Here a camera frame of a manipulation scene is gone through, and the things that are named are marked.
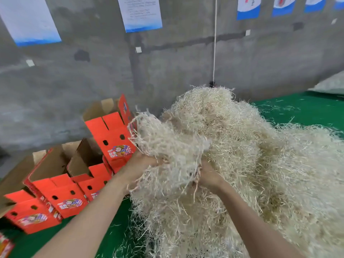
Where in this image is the person's right hand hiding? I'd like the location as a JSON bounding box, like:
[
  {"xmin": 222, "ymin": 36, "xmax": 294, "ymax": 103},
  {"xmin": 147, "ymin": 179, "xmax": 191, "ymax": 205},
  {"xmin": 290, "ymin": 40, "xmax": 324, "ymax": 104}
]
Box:
[{"xmin": 196, "ymin": 158, "xmax": 229, "ymax": 195}]

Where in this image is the person's left hand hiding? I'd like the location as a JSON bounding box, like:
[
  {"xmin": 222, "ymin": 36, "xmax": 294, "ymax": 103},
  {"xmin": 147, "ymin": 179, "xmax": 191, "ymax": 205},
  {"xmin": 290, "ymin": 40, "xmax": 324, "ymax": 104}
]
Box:
[{"xmin": 119, "ymin": 150, "xmax": 165, "ymax": 185}]

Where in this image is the pile of wood wool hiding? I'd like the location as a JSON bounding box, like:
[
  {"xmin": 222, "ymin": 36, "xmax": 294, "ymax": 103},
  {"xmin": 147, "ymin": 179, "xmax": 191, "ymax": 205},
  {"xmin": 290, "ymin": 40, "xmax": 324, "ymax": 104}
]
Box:
[{"xmin": 126, "ymin": 86, "xmax": 344, "ymax": 258}]

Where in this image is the white sack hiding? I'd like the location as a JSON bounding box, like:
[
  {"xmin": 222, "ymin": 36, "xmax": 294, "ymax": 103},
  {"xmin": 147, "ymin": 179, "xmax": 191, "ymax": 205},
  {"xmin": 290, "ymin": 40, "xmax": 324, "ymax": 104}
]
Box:
[{"xmin": 308, "ymin": 70, "xmax": 344, "ymax": 96}]

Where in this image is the group of red boxes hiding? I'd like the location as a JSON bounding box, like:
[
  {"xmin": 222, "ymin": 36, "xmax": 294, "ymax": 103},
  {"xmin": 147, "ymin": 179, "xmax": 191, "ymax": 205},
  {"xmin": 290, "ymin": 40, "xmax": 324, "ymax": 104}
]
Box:
[{"xmin": 0, "ymin": 234, "xmax": 15, "ymax": 258}]

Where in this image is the white pole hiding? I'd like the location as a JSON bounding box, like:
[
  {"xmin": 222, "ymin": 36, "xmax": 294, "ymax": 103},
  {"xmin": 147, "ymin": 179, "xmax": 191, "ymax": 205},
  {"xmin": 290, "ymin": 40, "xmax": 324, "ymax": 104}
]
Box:
[{"xmin": 209, "ymin": 0, "xmax": 219, "ymax": 87}]

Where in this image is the person's left forearm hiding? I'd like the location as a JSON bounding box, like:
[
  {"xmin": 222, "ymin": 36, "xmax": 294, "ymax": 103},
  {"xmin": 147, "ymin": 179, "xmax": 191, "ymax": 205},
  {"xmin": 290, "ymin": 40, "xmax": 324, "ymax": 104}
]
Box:
[{"xmin": 32, "ymin": 172, "xmax": 135, "ymax": 258}]

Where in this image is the white blue wall poster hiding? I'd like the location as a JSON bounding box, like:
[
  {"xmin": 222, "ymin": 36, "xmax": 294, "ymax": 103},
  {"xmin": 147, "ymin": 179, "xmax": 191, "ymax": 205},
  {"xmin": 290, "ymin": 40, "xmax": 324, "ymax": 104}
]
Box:
[
  {"xmin": 117, "ymin": 0, "xmax": 163, "ymax": 34},
  {"xmin": 0, "ymin": 0, "xmax": 62, "ymax": 47}
]

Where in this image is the person's right forearm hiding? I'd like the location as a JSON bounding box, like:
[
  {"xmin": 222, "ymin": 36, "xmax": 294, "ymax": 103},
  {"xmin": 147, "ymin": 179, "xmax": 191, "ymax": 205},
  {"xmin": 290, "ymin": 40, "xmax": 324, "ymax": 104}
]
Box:
[{"xmin": 215, "ymin": 182, "xmax": 307, "ymax": 258}]

